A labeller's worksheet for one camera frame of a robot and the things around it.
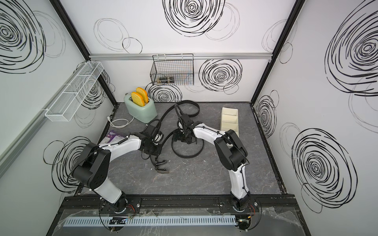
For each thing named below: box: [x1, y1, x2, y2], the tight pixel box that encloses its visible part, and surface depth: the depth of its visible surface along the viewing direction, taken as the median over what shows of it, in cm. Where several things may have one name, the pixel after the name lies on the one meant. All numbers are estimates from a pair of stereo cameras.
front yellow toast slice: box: [130, 87, 149, 107], surface depth 98 cm
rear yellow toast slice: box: [135, 87, 150, 104], surface depth 98 cm
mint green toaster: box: [124, 92, 158, 124], surface depth 103 cm
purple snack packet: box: [98, 129, 128, 146], surface depth 91 cm
